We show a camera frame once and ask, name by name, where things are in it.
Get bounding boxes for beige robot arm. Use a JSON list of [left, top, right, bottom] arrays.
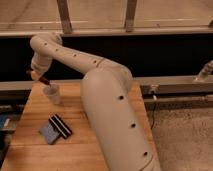
[[30, 33, 162, 171]]

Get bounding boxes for left vertical metal post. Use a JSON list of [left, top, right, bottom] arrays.
[[57, 0, 72, 34]]

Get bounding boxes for right vertical metal post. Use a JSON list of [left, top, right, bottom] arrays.
[[124, 0, 137, 32]]

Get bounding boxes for beige object at right edge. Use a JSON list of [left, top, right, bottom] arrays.
[[195, 60, 213, 82]]

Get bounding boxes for white ceramic cup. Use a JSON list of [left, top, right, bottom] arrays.
[[43, 84, 61, 105]]

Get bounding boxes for vertical metal post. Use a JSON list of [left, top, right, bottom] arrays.
[[124, 0, 137, 32], [57, 0, 72, 34]]

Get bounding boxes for metal frame rail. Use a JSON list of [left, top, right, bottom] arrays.
[[0, 76, 213, 105]]

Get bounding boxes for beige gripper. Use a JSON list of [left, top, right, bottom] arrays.
[[31, 55, 49, 75]]

